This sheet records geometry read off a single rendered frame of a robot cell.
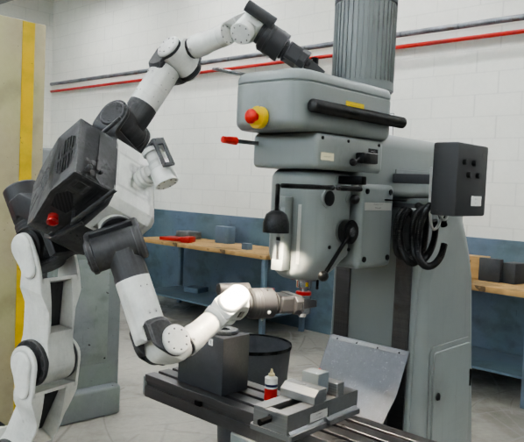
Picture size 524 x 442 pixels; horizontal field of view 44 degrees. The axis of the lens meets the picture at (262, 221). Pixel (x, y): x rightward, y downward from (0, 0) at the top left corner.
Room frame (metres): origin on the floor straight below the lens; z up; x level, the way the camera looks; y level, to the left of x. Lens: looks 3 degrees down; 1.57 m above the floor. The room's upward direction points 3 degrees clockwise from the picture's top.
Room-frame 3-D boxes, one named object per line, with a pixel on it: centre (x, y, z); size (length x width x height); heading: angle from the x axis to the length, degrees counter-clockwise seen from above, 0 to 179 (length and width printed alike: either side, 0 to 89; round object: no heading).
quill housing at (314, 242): (1.94, -0.14, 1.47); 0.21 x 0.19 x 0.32; 47
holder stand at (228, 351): (2.16, 0.14, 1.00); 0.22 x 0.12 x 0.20; 47
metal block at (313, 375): (1.90, -0.18, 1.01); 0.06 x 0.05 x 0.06; 49
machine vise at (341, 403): (1.87, -0.16, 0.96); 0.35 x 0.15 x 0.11; 139
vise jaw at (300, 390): (1.85, -0.14, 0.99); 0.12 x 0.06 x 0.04; 49
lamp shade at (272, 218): (1.76, -0.04, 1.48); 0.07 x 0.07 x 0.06
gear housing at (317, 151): (1.97, -0.16, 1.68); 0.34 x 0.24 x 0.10; 137
